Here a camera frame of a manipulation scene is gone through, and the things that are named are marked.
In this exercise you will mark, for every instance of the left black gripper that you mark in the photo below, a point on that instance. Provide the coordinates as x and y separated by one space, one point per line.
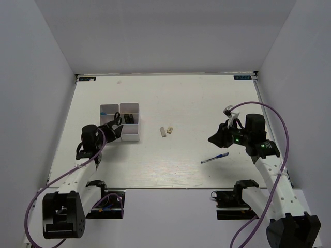
113 134

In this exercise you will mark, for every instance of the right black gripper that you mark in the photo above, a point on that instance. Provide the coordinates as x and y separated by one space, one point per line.
221 138

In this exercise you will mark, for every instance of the white eraser block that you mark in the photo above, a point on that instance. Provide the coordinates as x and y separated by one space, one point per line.
163 132

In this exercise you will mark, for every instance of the black handled scissors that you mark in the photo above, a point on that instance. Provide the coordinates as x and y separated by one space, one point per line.
117 119

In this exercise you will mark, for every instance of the green highlighter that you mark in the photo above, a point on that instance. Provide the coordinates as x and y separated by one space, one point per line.
126 117

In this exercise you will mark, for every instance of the purple highlighter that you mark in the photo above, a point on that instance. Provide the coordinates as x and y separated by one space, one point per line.
131 118

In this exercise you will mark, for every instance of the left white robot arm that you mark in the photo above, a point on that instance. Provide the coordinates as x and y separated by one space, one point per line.
65 210

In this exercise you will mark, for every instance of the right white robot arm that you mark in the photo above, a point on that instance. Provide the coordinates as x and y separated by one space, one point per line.
288 224

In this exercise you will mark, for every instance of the blue ballpoint pen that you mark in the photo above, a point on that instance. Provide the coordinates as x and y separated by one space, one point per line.
214 158

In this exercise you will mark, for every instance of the right white organizer box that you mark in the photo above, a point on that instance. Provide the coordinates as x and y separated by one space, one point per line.
130 113

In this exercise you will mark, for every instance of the left corner label sticker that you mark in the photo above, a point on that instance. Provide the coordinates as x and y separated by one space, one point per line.
86 79

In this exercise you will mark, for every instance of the corner label sticker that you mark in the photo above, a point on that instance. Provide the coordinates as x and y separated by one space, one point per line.
86 79
242 77

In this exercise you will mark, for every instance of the right corner label sticker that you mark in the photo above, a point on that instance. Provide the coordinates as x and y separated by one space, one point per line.
242 77

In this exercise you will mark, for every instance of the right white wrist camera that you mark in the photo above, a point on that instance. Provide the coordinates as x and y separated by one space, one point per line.
232 114

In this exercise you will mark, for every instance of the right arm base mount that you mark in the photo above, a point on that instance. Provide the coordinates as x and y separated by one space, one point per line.
230 204

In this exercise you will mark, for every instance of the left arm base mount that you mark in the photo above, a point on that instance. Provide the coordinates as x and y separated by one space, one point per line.
110 205

